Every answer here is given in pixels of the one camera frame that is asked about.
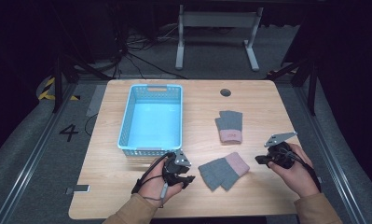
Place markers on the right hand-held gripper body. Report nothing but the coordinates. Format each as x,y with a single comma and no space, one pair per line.
281,152

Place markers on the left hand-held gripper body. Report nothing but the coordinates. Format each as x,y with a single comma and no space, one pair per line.
174,166

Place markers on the light blue plastic basket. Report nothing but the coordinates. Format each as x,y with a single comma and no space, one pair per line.
152,121

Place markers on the person's left hand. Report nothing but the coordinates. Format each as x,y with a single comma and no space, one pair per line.
155,186

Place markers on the person's right hand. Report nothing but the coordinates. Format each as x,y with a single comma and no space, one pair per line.
295,175

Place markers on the black tripod stand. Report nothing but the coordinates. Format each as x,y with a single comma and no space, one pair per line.
65,71
305,74

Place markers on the yellow and black floor tape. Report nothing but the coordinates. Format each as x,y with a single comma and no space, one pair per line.
48,90

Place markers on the small grey metal bracket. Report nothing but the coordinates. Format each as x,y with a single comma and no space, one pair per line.
79,188

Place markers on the grey metal desk frame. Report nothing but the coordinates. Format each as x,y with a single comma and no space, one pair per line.
217,21

